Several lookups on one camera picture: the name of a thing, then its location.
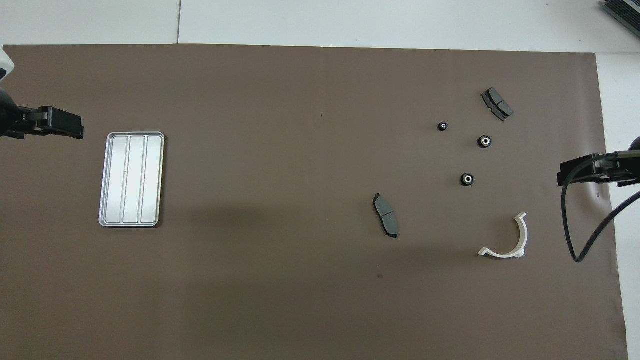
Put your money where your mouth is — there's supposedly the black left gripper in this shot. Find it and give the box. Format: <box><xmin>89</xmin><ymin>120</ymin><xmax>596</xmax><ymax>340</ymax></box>
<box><xmin>36</xmin><ymin>106</ymin><xmax>85</xmax><ymax>140</ymax></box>

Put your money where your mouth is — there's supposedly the brown table mat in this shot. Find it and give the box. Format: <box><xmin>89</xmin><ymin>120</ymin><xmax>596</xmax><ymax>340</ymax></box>
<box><xmin>0</xmin><ymin>44</ymin><xmax>630</xmax><ymax>360</ymax></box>

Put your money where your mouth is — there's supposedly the silver metal tray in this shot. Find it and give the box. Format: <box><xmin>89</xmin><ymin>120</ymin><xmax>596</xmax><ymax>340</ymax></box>
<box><xmin>98</xmin><ymin>131</ymin><xmax>166</xmax><ymax>228</ymax></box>

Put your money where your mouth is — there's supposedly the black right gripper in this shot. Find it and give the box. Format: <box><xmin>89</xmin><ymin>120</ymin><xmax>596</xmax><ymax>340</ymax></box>
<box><xmin>557</xmin><ymin>152</ymin><xmax>624</xmax><ymax>187</ymax></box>

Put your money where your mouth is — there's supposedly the thick grey brake pad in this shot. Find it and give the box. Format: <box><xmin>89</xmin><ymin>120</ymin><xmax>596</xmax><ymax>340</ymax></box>
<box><xmin>481</xmin><ymin>87</ymin><xmax>514</xmax><ymax>122</ymax></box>

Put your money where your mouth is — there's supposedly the grey ribbed device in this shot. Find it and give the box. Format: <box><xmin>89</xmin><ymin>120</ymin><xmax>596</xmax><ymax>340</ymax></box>
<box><xmin>601</xmin><ymin>0</ymin><xmax>640</xmax><ymax>32</ymax></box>

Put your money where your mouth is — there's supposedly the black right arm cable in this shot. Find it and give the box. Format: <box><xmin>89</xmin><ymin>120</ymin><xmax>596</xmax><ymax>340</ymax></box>
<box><xmin>560</xmin><ymin>152</ymin><xmax>640</xmax><ymax>264</ymax></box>

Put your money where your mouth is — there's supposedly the white curved plastic bracket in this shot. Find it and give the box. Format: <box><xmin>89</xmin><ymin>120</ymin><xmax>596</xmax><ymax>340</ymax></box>
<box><xmin>477</xmin><ymin>212</ymin><xmax>529</xmax><ymax>259</ymax></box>

